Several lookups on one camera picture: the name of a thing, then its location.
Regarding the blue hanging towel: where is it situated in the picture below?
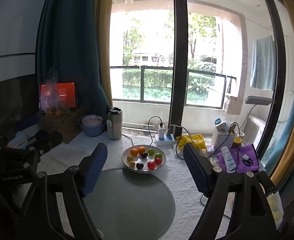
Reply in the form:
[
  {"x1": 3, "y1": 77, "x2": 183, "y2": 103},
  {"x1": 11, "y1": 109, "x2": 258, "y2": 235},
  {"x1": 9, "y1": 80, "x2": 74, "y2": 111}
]
[{"x1": 250, "y1": 35, "x2": 276, "y2": 90}]

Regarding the white embossed tablecloth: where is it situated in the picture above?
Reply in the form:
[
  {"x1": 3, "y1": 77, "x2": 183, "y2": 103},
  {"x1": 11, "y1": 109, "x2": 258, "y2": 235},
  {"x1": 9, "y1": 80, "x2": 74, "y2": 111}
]
[{"x1": 36, "y1": 130, "x2": 270, "y2": 240}]

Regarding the grey round mat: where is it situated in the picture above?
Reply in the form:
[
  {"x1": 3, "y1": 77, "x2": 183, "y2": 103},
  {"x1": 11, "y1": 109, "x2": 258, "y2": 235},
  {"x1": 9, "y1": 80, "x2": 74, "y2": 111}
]
[{"x1": 84, "y1": 168, "x2": 175, "y2": 239}]

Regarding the white charger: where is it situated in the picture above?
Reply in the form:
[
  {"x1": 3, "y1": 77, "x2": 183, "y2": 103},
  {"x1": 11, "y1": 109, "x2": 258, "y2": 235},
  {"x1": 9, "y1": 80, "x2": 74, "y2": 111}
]
[{"x1": 158, "y1": 125, "x2": 165, "y2": 140}]

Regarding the black charger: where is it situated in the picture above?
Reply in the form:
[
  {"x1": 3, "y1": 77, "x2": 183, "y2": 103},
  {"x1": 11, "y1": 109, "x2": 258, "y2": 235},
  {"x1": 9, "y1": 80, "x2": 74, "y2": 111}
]
[{"x1": 166, "y1": 125, "x2": 174, "y2": 137}]

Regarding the blue plastic bowl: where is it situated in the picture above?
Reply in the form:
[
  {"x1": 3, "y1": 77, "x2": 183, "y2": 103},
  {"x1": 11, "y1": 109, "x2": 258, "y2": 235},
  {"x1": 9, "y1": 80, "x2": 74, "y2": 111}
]
[{"x1": 78, "y1": 114, "x2": 105, "y2": 137}]

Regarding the steel travel mug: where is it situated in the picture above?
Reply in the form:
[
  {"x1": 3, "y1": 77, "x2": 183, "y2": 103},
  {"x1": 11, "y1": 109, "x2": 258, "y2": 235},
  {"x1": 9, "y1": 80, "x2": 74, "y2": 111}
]
[{"x1": 106, "y1": 107, "x2": 122, "y2": 140}]

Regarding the white round plate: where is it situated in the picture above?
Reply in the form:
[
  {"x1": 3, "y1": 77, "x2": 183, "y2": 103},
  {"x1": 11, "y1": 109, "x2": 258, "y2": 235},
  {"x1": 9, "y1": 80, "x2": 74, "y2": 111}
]
[{"x1": 121, "y1": 145, "x2": 167, "y2": 173}]

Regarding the dark cherry with stem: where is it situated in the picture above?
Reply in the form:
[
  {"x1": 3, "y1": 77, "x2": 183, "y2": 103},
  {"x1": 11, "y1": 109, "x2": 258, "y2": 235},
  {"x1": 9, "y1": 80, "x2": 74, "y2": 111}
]
[{"x1": 136, "y1": 161, "x2": 144, "y2": 170}]

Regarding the brown kiwi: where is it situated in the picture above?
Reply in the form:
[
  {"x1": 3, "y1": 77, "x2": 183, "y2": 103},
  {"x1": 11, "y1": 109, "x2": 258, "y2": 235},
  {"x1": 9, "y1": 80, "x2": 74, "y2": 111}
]
[
  {"x1": 129, "y1": 161, "x2": 135, "y2": 167},
  {"x1": 127, "y1": 155, "x2": 133, "y2": 162}
]

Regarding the red tomato on plate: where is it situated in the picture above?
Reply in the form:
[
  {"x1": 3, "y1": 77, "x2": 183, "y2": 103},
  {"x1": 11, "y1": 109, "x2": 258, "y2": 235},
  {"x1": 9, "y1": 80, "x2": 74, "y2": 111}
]
[{"x1": 155, "y1": 158, "x2": 162, "y2": 165}]

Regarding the red screen tablet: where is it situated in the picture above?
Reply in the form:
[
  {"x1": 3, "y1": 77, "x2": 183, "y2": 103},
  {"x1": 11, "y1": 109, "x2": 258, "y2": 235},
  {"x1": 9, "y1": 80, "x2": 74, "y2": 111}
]
[{"x1": 39, "y1": 82, "x2": 78, "y2": 112}]

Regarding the cardboard box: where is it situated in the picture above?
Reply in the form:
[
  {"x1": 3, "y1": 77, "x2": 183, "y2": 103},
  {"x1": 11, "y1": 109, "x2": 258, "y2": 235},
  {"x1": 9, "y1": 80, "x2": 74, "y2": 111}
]
[{"x1": 38, "y1": 107, "x2": 87, "y2": 144}]

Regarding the white tube bottle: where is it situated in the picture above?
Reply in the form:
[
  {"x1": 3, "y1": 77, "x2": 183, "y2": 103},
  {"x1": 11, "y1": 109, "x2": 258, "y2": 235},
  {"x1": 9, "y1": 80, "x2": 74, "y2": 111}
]
[{"x1": 221, "y1": 146, "x2": 236, "y2": 173}]

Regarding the white power strip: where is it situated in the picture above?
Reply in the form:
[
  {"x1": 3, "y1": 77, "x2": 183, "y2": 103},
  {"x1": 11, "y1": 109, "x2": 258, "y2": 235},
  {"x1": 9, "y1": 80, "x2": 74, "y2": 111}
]
[{"x1": 155, "y1": 134, "x2": 176, "y2": 146}]

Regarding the purple cloth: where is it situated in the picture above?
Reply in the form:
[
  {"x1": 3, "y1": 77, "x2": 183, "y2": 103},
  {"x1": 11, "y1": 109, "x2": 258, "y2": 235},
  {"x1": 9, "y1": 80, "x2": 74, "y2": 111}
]
[{"x1": 217, "y1": 144, "x2": 259, "y2": 174}]

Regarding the lower brown kiwi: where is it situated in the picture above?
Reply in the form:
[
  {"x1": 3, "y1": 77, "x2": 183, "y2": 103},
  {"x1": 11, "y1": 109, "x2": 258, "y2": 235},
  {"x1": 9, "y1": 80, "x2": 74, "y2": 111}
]
[{"x1": 129, "y1": 161, "x2": 135, "y2": 167}]

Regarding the white perforated basket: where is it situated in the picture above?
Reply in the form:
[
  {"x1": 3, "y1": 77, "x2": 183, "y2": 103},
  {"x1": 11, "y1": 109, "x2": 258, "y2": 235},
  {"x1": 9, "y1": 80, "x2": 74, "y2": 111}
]
[{"x1": 211, "y1": 130, "x2": 236, "y2": 151}]

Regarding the rear orange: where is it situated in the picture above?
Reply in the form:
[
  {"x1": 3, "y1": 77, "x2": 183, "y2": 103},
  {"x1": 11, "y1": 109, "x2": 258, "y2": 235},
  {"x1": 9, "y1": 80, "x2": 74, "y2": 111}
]
[{"x1": 138, "y1": 146, "x2": 146, "y2": 154}]

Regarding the dark plum on plate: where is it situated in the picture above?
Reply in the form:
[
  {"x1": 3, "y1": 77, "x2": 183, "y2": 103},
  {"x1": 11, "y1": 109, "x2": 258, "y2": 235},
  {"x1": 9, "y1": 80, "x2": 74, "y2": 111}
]
[{"x1": 141, "y1": 152, "x2": 148, "y2": 159}]

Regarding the white desk lamp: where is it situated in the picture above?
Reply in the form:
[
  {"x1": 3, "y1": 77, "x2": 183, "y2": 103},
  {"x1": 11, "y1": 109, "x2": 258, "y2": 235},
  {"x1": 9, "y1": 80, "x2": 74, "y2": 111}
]
[{"x1": 239, "y1": 95, "x2": 273, "y2": 128}]

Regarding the front orange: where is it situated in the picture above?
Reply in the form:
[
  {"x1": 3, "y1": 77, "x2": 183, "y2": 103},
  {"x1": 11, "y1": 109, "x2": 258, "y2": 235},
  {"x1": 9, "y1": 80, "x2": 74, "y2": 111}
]
[{"x1": 130, "y1": 148, "x2": 139, "y2": 157}]

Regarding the upper brown kiwi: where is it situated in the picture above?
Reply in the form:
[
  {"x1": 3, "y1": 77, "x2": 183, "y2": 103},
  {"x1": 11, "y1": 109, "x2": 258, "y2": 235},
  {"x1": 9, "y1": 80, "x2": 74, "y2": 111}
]
[{"x1": 127, "y1": 155, "x2": 133, "y2": 162}]

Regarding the black cable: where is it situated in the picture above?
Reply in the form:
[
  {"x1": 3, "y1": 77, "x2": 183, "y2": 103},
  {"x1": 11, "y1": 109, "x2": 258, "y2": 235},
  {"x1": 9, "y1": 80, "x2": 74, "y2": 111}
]
[{"x1": 121, "y1": 115, "x2": 164, "y2": 147}]

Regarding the yellow duck bag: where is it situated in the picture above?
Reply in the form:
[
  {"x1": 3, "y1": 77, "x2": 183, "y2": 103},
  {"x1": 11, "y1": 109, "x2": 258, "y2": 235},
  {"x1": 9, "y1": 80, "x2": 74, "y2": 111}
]
[{"x1": 175, "y1": 134, "x2": 207, "y2": 151}]

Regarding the orange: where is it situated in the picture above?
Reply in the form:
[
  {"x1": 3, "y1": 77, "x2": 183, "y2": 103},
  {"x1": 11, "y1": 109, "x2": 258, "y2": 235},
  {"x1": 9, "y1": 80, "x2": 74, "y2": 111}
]
[
  {"x1": 130, "y1": 148, "x2": 139, "y2": 157},
  {"x1": 138, "y1": 146, "x2": 146, "y2": 154}
]

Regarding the green round fruit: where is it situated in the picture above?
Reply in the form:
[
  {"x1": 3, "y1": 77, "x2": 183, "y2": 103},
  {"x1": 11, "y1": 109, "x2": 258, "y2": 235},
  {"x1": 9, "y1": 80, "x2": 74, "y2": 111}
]
[{"x1": 155, "y1": 153, "x2": 163, "y2": 159}]

